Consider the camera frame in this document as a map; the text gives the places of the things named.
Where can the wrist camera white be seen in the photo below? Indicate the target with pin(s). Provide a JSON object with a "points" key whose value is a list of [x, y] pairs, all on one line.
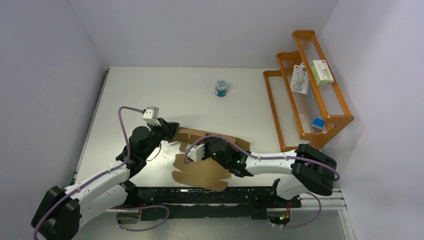
{"points": [[196, 153], [150, 116]]}

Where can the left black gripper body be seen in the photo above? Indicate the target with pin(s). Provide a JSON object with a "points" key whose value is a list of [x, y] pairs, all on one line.
{"points": [[157, 134]]}

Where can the small blue white box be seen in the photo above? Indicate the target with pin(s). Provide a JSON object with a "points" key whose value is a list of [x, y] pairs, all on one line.
{"points": [[318, 125]]}

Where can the white green product box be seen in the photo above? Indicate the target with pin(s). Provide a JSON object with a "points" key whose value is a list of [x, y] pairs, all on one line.
{"points": [[321, 72]]}

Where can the brown cardboard box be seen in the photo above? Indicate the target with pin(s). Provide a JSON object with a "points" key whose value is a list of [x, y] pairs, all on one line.
{"points": [[206, 174]]}

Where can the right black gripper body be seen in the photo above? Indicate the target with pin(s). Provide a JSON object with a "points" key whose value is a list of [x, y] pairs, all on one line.
{"points": [[208, 154]]}

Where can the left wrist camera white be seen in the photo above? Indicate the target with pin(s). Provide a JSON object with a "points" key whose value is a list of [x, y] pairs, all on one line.
{"points": [[150, 116]]}

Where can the orange wooden rack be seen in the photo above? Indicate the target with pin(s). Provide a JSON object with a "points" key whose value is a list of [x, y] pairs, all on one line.
{"points": [[293, 113]]}

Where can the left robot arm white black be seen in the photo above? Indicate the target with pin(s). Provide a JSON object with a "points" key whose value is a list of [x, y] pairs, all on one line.
{"points": [[63, 211]]}

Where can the white blister package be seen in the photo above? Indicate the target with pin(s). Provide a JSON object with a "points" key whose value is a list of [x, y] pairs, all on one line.
{"points": [[299, 80]]}

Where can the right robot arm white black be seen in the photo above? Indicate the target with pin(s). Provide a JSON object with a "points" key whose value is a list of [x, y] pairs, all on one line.
{"points": [[303, 170]]}

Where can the blue white round tin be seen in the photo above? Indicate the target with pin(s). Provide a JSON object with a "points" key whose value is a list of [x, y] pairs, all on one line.
{"points": [[221, 87]]}

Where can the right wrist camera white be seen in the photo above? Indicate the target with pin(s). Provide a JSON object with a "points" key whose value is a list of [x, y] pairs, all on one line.
{"points": [[196, 153]]}

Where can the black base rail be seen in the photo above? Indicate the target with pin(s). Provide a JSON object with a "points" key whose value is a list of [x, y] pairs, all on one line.
{"points": [[199, 203]]}

